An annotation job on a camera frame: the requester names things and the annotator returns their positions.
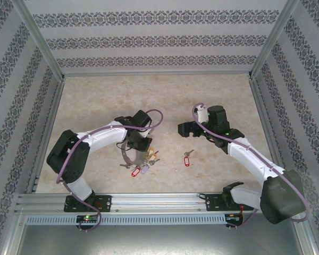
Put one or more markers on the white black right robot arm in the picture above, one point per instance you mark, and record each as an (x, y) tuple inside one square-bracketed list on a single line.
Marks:
[(255, 159)]

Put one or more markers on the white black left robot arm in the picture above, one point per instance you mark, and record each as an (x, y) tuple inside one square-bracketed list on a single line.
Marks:
[(103, 136)]

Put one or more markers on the yellow key tag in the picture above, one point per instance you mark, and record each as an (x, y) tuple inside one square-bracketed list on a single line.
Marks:
[(152, 153)]

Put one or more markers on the silver key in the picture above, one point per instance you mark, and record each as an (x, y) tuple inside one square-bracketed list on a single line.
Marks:
[(155, 161), (188, 153), (125, 165)]

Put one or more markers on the purple key tag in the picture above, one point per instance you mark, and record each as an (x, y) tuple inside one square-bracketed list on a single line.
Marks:
[(144, 169)]

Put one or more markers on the red key tag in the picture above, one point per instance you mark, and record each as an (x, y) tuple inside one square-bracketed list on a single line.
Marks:
[(186, 161), (135, 172)]

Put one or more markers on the small circuit board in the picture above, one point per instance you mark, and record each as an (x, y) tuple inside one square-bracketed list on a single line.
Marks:
[(234, 217), (87, 218)]

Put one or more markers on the aluminium side rail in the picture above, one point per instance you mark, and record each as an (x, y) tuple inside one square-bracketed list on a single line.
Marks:
[(267, 125), (46, 132)]

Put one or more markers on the aluminium mounting rail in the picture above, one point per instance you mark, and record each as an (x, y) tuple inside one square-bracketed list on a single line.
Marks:
[(154, 203)]

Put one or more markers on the aluminium frame post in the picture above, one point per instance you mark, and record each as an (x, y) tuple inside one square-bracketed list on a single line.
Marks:
[(276, 37), (311, 239), (12, 233)]

